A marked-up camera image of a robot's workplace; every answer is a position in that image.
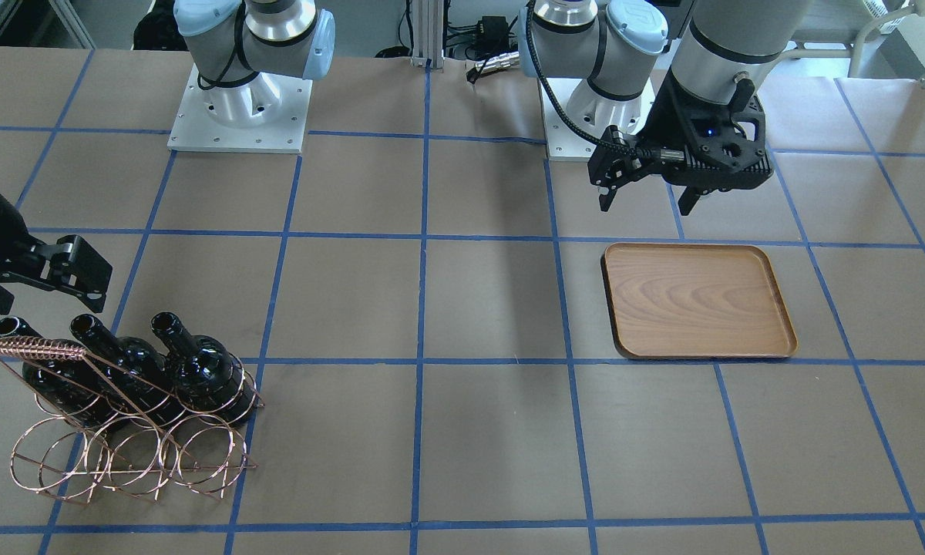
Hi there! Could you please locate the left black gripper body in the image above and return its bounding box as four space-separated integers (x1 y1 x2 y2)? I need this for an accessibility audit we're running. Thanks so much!
637 73 741 190

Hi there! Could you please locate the dark wine bottle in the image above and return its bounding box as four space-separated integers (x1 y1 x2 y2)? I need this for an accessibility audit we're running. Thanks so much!
151 311 256 426
70 314 185 428

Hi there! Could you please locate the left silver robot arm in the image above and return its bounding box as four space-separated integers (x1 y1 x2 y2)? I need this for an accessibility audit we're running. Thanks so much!
518 1 810 215

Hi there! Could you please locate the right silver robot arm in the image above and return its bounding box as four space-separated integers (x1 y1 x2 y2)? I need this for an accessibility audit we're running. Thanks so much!
0 1 335 315

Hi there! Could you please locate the wooden tray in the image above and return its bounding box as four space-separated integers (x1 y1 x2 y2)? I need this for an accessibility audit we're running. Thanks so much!
601 243 799 359

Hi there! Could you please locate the dark wine bottle far end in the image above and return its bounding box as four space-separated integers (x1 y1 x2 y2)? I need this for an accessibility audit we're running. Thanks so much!
22 361 118 429

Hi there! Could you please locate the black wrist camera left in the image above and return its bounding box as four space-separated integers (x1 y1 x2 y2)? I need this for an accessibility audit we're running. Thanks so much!
654 86 773 192

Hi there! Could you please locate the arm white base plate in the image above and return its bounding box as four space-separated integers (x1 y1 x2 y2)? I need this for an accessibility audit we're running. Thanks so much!
539 78 655 162
167 67 314 155

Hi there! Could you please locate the copper wire bottle basket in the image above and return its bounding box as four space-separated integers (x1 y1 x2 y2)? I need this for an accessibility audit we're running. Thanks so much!
0 336 266 506

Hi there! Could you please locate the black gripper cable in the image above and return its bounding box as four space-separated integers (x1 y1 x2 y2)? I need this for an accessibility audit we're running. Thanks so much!
524 8 683 164

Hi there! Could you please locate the aluminium frame post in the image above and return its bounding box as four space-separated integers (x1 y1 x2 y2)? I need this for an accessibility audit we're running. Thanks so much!
409 0 447 71

